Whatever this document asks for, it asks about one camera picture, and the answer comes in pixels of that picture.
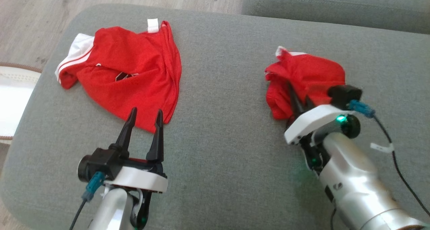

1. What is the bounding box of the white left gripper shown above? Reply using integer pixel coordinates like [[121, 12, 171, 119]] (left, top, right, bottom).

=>
[[104, 107, 168, 193]]

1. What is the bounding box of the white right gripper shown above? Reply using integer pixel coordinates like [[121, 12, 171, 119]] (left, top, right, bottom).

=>
[[284, 82, 356, 146]]

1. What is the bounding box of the red shorts white stripe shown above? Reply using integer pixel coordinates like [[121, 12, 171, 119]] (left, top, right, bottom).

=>
[[264, 46, 346, 120]]

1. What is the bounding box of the red number 23 jersey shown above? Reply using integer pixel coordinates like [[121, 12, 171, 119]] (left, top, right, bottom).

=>
[[55, 19, 182, 133]]

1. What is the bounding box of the large grey sofa seat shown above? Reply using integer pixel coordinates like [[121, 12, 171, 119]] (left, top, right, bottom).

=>
[[0, 3, 430, 230]]

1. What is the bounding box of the white basket brown rim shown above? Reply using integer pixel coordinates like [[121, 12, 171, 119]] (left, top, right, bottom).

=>
[[0, 63, 43, 145]]

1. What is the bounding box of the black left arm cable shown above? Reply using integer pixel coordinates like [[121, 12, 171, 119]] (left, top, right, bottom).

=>
[[69, 171, 105, 230]]

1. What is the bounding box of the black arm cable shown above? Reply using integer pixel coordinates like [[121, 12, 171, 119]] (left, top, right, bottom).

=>
[[348, 100, 430, 218], [69, 171, 105, 230]]

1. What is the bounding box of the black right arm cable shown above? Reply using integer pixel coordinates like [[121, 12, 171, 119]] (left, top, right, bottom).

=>
[[348, 100, 430, 218]]

